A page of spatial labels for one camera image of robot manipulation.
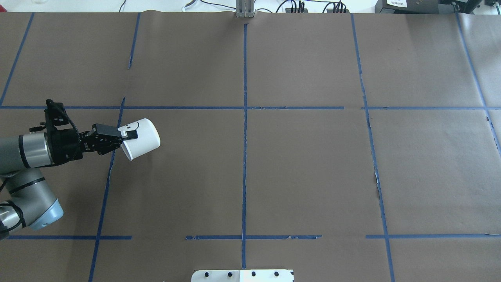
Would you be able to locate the white mug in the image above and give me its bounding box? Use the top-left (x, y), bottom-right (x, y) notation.
top-left (118, 118), bottom-right (161, 161)

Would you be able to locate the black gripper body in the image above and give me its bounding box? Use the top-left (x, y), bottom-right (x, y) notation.
top-left (50, 125), bottom-right (103, 164)

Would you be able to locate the brown paper table cover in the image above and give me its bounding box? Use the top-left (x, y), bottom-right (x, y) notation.
top-left (1, 11), bottom-right (500, 282)

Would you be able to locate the black device with label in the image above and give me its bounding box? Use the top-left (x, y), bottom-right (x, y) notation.
top-left (374, 0), bottom-right (456, 14)

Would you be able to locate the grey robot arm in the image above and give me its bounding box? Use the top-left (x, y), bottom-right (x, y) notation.
top-left (1, 124), bottom-right (139, 240)

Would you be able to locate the white plate with holes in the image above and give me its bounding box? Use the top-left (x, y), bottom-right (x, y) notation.
top-left (191, 269), bottom-right (295, 282)

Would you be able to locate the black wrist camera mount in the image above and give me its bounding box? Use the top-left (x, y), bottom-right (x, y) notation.
top-left (29, 99), bottom-right (78, 134)

